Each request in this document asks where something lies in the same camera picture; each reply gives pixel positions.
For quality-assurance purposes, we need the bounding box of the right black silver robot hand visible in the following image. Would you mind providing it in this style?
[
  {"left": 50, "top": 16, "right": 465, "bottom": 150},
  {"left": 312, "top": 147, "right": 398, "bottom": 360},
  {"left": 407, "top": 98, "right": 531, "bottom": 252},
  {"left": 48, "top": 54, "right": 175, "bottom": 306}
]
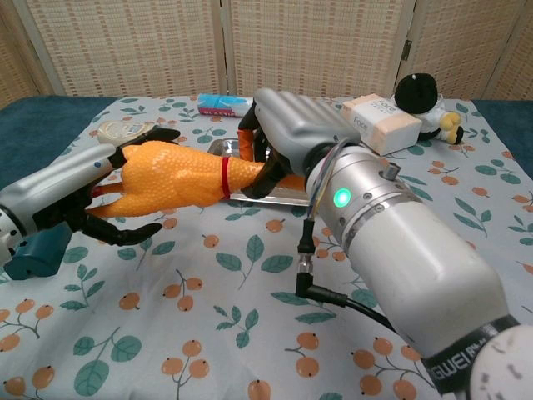
[{"left": 237, "top": 87, "right": 361, "bottom": 200}]

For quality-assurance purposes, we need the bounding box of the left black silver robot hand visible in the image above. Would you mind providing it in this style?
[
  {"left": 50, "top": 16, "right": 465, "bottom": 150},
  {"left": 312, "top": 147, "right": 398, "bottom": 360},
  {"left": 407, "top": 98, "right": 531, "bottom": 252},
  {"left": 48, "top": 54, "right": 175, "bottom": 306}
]
[{"left": 0, "top": 127, "right": 181, "bottom": 248}]

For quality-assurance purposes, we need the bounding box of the yellow rubber chicken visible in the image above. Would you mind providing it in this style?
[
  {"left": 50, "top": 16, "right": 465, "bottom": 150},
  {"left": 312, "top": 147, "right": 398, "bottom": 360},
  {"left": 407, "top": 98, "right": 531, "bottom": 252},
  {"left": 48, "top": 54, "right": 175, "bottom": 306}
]
[{"left": 85, "top": 140, "right": 307, "bottom": 220}]

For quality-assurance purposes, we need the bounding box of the rectangular metal tray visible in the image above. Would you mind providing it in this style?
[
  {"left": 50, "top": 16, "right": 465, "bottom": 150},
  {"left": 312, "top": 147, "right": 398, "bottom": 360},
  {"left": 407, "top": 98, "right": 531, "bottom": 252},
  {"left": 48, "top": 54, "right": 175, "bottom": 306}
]
[{"left": 207, "top": 139, "right": 311, "bottom": 208}]

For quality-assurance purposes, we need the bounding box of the plush toy with black hat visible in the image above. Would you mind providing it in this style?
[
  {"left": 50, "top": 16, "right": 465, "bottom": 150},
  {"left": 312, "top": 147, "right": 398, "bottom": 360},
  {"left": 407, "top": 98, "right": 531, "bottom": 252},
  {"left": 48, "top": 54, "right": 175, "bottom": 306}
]
[{"left": 393, "top": 72, "right": 466, "bottom": 146}]

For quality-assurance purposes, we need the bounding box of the cream mayonnaise squeeze bottle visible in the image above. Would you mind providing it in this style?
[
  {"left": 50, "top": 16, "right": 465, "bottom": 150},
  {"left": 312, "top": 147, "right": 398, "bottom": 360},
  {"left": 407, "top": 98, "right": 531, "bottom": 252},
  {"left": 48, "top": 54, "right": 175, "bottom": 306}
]
[{"left": 97, "top": 120, "right": 157, "bottom": 146}]

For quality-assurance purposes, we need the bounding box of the woven folding screen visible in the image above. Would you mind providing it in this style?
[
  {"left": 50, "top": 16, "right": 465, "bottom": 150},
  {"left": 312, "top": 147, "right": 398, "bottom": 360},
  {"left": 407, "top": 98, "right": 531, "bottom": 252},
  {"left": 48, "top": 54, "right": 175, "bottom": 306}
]
[{"left": 0, "top": 0, "right": 533, "bottom": 101}]

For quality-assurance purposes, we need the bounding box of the teal cylinder with holes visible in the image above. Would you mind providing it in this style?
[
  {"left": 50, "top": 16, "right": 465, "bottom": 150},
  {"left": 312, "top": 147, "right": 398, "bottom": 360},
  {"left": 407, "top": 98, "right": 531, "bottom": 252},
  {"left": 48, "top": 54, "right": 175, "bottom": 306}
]
[{"left": 6, "top": 222, "right": 74, "bottom": 281}]

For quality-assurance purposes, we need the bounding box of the white pink tissue box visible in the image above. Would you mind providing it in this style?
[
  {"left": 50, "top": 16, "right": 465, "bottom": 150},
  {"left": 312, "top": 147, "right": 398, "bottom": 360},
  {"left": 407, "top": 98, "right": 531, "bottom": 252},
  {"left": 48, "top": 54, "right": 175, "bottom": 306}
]
[{"left": 341, "top": 95, "right": 422, "bottom": 156}]

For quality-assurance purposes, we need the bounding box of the floral printed tablecloth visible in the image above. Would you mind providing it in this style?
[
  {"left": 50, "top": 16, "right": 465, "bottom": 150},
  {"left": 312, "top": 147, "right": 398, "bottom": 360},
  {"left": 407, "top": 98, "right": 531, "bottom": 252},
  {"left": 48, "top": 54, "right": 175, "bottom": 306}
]
[{"left": 0, "top": 96, "right": 533, "bottom": 400}]

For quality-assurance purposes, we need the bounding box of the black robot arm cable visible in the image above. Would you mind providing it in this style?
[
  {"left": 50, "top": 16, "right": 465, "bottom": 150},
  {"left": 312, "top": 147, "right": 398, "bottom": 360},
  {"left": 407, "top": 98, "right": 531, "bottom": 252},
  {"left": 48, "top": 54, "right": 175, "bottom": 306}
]
[{"left": 294, "top": 216, "right": 396, "bottom": 334}]

